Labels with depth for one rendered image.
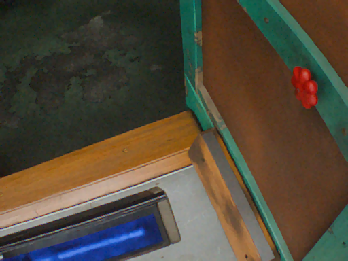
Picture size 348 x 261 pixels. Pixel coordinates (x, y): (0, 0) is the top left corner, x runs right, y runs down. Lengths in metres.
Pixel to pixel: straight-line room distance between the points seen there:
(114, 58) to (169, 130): 1.23
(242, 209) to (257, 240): 0.07
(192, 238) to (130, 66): 1.35
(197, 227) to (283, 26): 0.53
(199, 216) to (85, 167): 0.26
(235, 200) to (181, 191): 0.17
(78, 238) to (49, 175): 0.45
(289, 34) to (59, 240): 0.34
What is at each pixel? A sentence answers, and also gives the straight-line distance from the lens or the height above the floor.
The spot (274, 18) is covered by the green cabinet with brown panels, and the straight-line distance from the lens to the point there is 0.47.
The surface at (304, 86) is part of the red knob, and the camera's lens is 0.42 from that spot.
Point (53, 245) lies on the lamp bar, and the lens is 0.51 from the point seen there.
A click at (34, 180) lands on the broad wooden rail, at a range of 0.96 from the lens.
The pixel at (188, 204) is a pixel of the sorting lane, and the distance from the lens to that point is 0.90.
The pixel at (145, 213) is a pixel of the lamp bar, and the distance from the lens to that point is 0.50.
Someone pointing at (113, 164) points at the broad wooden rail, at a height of 0.76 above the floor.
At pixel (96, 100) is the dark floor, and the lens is 2.01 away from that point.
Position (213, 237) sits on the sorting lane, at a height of 0.74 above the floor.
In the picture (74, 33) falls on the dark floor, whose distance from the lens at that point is 2.35.
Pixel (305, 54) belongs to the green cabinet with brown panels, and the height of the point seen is 1.26.
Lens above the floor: 1.56
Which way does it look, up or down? 57 degrees down
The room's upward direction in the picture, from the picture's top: 5 degrees counter-clockwise
